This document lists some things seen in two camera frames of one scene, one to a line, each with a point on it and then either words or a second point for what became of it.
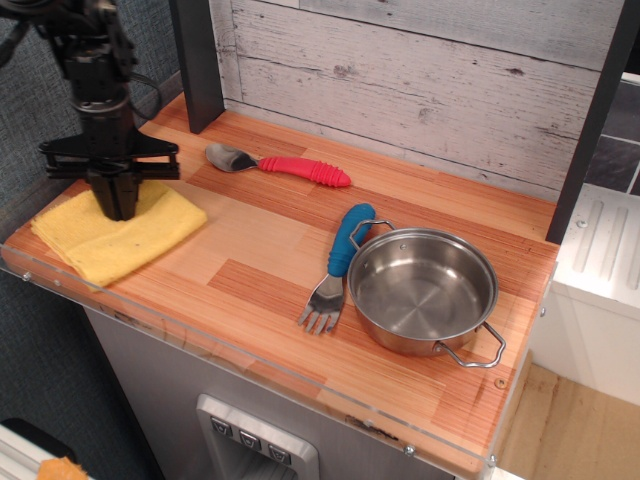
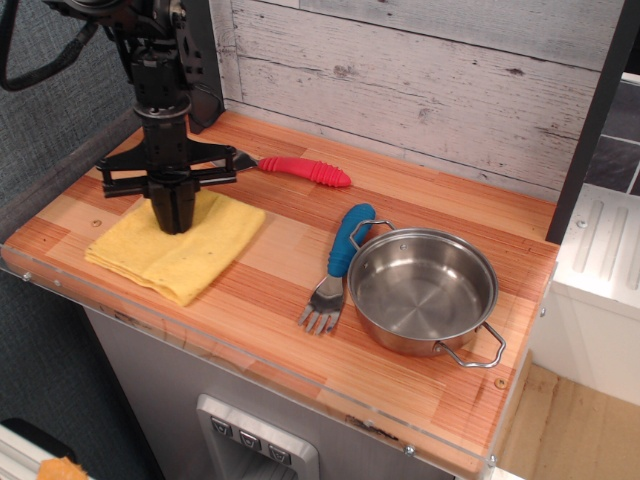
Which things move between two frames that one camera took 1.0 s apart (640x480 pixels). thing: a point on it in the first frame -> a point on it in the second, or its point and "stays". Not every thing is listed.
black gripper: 110,146 -> 167,156
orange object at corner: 61,468 stays
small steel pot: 413,291 stays
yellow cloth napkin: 93,249 -> 174,265
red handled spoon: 227,158 stays
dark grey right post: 616,55 stays
